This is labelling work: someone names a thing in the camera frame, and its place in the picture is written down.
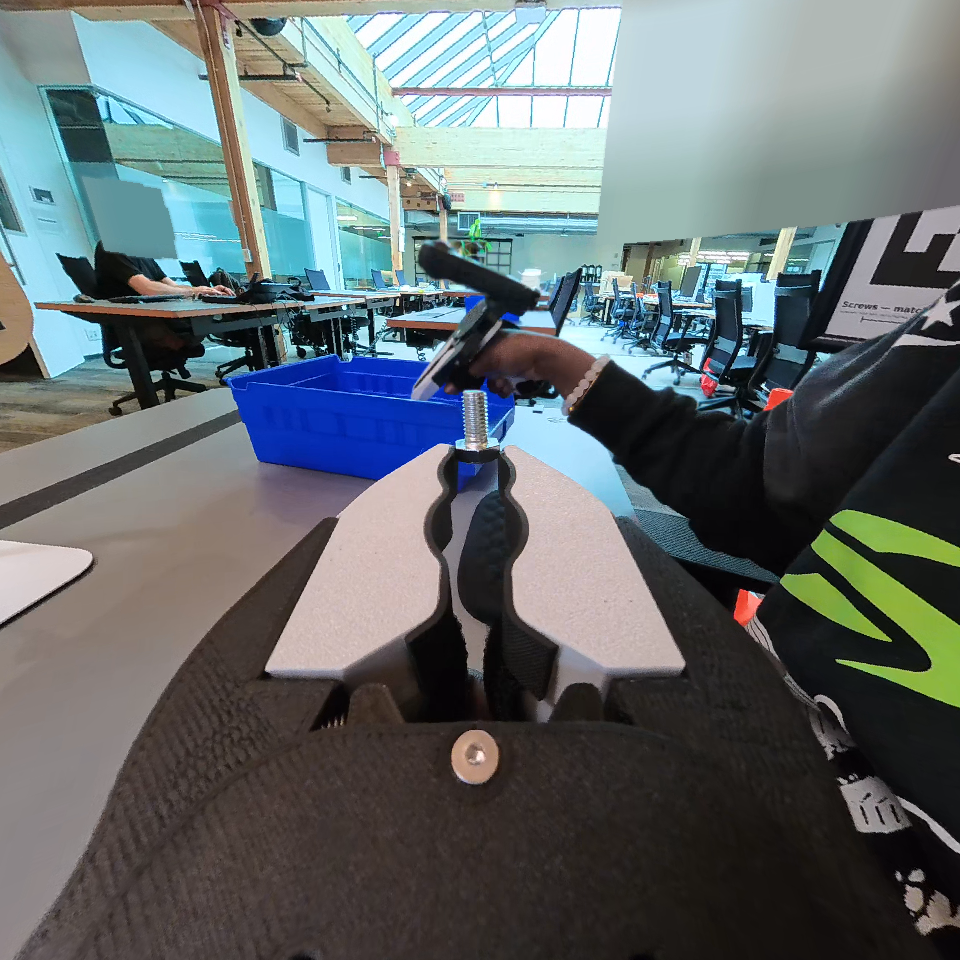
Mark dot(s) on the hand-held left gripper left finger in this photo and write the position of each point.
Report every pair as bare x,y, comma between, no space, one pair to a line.
368,585

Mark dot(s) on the black office chair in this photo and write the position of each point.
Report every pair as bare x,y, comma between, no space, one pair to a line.
668,323
758,345

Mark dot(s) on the person's right hand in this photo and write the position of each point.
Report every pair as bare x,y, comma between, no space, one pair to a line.
540,360

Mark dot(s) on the person's right forearm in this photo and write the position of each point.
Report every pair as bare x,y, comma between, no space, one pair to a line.
705,450

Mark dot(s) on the sign on white stand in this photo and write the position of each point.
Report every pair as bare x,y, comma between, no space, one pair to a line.
30,578

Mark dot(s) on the black chair armrest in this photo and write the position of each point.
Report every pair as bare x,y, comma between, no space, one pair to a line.
705,548

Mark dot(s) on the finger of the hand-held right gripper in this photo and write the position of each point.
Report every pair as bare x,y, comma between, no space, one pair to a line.
447,365

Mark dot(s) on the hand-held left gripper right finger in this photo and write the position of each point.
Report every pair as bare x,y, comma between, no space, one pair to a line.
593,585

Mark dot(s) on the short thick silver bolt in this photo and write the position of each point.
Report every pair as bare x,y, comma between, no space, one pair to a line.
474,423

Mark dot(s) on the hanging green plant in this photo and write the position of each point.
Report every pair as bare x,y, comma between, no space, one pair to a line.
474,236

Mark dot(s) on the wooden office desk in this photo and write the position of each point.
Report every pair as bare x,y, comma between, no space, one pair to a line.
435,320
195,311

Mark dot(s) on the orange traffic cone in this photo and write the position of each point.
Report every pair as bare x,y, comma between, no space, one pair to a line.
746,608
777,399

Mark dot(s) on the blue plastic box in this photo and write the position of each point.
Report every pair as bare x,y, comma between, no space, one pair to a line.
338,420

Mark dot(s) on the printed task sheet sign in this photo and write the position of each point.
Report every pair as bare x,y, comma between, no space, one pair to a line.
908,270

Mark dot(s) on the person's black printed shirt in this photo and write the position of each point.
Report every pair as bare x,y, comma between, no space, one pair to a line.
885,600

